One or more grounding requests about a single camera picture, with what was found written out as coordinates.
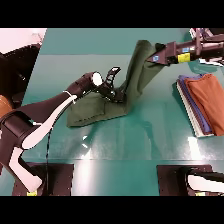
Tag blue garment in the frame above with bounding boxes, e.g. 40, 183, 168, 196
177, 74, 215, 135

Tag orange garment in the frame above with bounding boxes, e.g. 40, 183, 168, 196
184, 73, 224, 137

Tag dark green garment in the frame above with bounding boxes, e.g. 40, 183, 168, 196
65, 39, 168, 128

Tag white garment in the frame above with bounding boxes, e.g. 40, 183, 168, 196
175, 80, 214, 139

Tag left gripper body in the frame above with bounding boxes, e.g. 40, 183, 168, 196
99, 81, 128, 104

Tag black cable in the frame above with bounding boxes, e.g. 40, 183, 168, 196
44, 128, 53, 196

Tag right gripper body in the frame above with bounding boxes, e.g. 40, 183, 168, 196
165, 40, 201, 66

